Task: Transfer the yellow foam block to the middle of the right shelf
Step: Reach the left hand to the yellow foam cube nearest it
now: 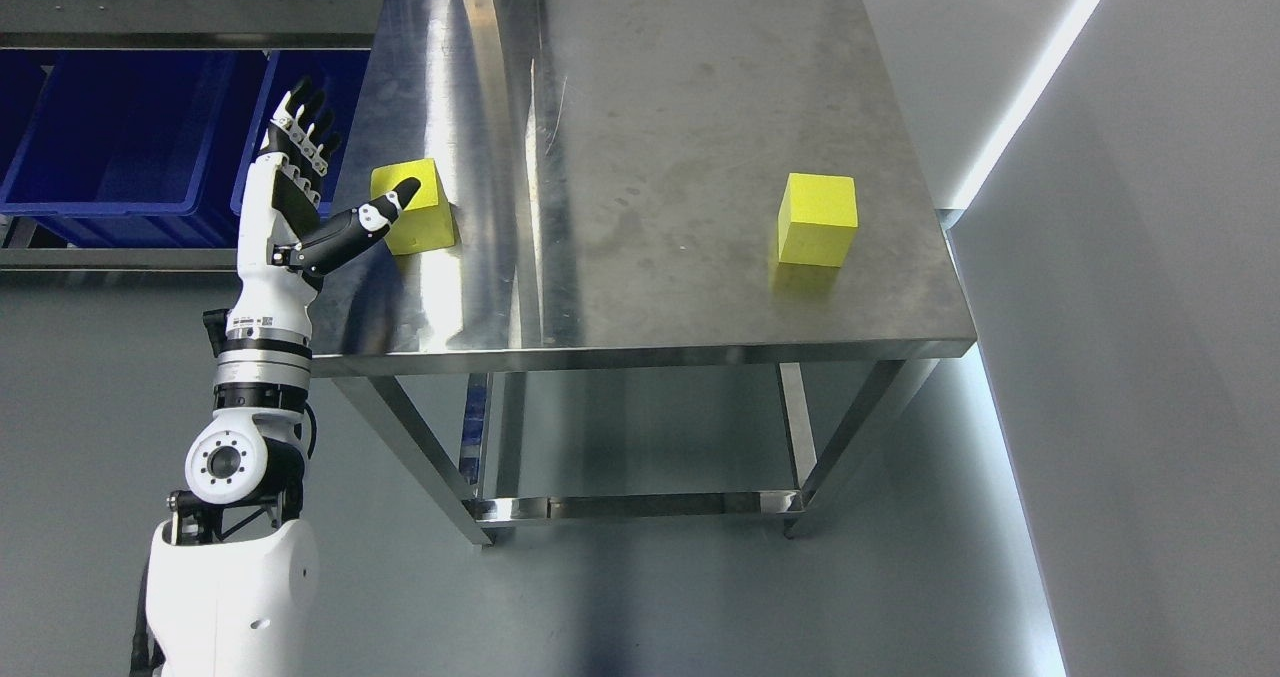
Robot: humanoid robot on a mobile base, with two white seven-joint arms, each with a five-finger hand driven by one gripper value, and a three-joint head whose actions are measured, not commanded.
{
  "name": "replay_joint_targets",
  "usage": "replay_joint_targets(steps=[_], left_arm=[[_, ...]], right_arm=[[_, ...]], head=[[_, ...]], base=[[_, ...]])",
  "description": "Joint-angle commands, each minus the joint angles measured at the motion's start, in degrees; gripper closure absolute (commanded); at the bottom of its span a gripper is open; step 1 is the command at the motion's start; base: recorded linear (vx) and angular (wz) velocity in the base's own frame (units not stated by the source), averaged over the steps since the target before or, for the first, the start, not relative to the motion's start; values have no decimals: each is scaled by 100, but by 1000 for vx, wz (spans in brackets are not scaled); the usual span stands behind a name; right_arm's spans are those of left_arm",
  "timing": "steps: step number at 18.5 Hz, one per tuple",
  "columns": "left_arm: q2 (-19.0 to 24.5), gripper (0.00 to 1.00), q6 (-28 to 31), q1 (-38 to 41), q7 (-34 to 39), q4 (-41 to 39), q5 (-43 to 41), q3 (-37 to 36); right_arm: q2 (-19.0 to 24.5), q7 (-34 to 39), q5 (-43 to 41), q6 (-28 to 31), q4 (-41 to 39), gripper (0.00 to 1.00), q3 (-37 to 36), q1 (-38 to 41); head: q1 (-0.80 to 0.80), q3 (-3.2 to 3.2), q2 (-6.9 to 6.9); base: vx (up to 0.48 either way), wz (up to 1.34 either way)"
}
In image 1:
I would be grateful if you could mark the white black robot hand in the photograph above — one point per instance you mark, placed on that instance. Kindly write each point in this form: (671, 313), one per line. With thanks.
(285, 250)

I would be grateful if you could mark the yellow foam block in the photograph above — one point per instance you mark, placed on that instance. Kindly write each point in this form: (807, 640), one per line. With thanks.
(817, 221)
(427, 221)

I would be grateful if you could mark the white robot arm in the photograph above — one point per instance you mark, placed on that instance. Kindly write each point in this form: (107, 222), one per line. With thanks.
(231, 572)

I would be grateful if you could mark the steel shelf rack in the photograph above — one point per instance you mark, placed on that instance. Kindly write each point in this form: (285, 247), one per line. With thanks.
(170, 25)

